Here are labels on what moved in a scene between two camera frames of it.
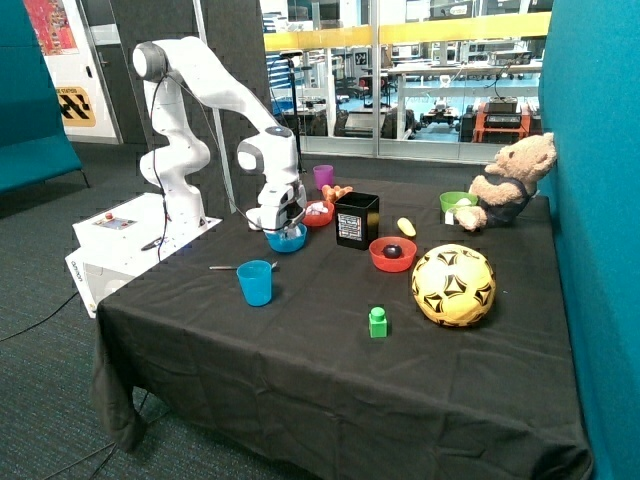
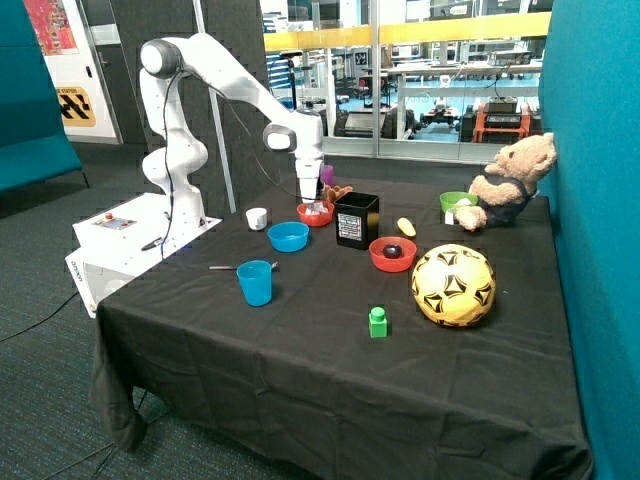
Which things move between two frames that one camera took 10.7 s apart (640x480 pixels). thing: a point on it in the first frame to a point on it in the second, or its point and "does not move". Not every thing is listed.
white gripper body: [278, 203] to [308, 170]
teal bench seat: [34, 147] does not move
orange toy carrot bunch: [332, 194] does not move
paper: [316, 209] does not move
